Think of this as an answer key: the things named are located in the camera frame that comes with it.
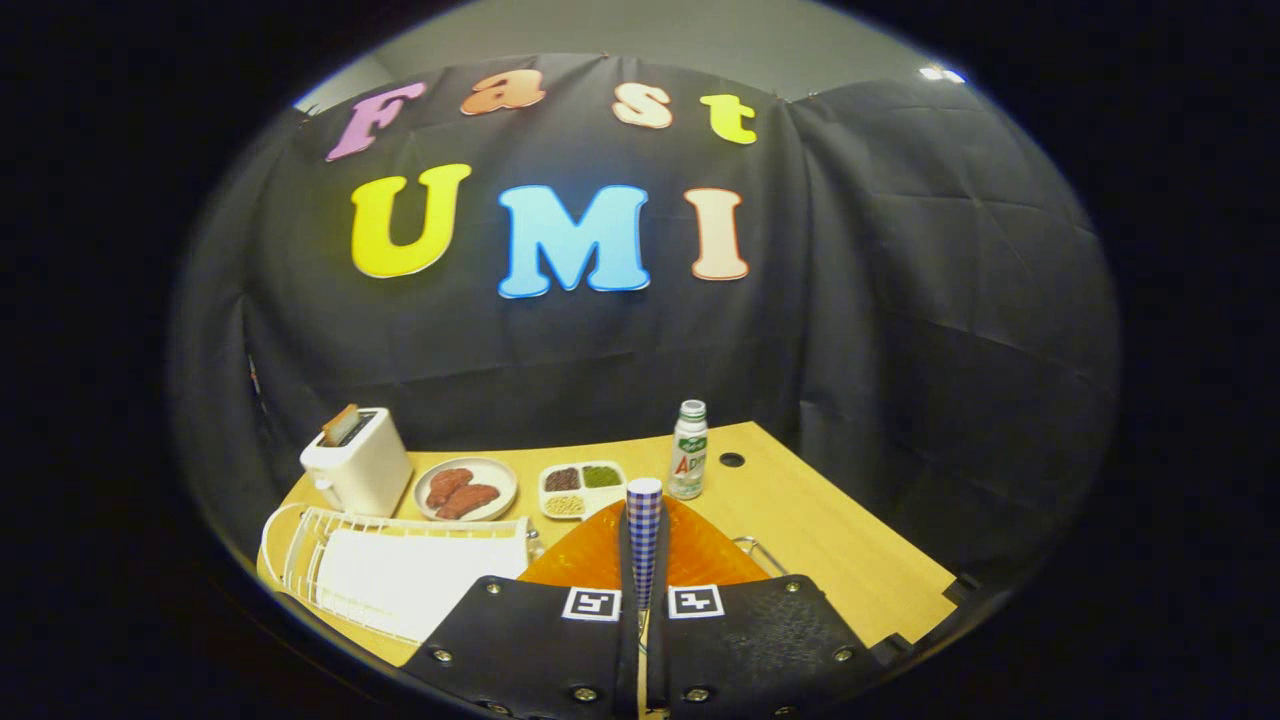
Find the black backdrop cloth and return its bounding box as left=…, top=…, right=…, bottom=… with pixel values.
left=165, top=52, right=1121, bottom=601

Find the small white plate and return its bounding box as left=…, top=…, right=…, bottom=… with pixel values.
left=413, top=457, right=519, bottom=523

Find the white divided condiment tray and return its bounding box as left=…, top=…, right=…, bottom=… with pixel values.
left=537, top=460, right=628, bottom=521

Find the white green label bottle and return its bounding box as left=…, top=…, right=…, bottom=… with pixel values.
left=667, top=399, right=709, bottom=501

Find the white toaster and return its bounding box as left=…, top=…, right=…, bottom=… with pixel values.
left=299, top=407, right=414, bottom=518

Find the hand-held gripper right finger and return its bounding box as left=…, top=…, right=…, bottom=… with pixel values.
left=646, top=496, right=893, bottom=720

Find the blue checkered handle spoon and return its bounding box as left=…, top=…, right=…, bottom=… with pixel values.
left=626, top=477, right=665, bottom=656

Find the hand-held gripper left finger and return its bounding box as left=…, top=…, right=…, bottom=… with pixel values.
left=398, top=500, right=643, bottom=720

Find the metal wire basket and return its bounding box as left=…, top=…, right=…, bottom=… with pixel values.
left=732, top=537, right=791, bottom=579

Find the brown meat patty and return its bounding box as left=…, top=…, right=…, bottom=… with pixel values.
left=425, top=467, right=474, bottom=510
left=435, top=484, right=501, bottom=521

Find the white wire dish rack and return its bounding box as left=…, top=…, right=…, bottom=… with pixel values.
left=260, top=503, right=546, bottom=646

